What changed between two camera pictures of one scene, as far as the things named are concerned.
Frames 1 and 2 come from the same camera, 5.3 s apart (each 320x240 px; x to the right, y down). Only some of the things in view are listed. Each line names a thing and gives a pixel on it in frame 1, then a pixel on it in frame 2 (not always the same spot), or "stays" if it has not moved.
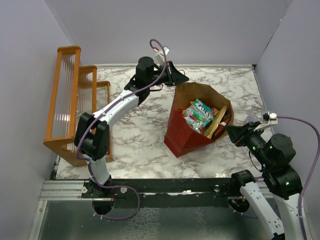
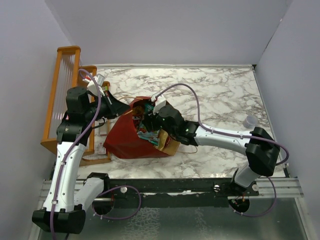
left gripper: x=177 y=77 → x=116 y=107
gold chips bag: x=212 y=127 → x=166 y=144
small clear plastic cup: x=251 y=118 stays
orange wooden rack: x=77 y=91 stays
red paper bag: x=179 y=139 → x=122 y=141
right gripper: x=237 y=132 → x=149 y=118
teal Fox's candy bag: x=198 y=115 → x=153 y=137
